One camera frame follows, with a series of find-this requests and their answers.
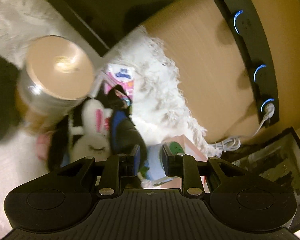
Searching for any white power cable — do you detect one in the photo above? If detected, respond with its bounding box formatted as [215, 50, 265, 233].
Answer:
[210, 102, 276, 153]

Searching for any white fringed blanket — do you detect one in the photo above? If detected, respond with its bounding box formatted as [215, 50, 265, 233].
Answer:
[106, 25, 221, 157]

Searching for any black computer case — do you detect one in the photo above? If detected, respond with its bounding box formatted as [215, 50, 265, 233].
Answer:
[221, 127, 300, 232]

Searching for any black dark plush toy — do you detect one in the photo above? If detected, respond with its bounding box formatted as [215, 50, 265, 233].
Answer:
[107, 85, 147, 163]

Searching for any pink tissue pack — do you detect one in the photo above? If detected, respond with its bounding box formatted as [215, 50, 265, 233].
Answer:
[99, 63, 135, 108]

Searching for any pink cardboard box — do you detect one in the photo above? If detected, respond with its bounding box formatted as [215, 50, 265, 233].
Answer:
[159, 135, 207, 189]

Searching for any black power strip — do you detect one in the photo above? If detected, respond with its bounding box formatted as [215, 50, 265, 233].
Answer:
[214, 0, 280, 127]

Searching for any white bunny plush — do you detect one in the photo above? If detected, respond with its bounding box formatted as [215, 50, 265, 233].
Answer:
[69, 99, 113, 163]

